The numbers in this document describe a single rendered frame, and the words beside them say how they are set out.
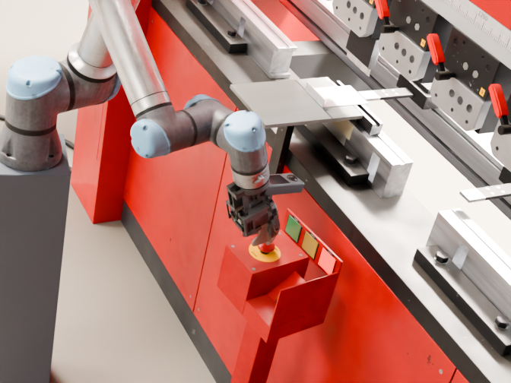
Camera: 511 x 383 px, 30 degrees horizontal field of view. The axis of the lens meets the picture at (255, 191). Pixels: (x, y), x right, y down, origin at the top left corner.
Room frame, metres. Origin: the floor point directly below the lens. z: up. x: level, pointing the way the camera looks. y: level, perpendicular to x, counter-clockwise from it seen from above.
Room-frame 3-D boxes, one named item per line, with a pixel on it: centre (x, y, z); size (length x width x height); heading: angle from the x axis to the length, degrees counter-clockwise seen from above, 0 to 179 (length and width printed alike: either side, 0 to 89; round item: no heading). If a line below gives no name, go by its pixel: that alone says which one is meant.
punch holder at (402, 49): (1.92, -0.26, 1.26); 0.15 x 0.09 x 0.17; 35
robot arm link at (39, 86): (1.84, 0.53, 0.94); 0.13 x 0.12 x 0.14; 140
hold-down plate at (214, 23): (2.52, 0.22, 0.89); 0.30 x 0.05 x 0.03; 35
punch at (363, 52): (2.06, -0.17, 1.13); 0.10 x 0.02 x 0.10; 35
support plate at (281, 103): (1.98, -0.04, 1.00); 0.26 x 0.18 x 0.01; 125
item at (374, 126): (2.04, -0.18, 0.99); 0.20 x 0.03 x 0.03; 35
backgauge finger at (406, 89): (2.14, -0.30, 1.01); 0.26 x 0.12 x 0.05; 125
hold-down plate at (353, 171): (2.00, -0.14, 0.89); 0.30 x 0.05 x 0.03; 35
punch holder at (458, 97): (1.75, -0.38, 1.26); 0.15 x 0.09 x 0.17; 35
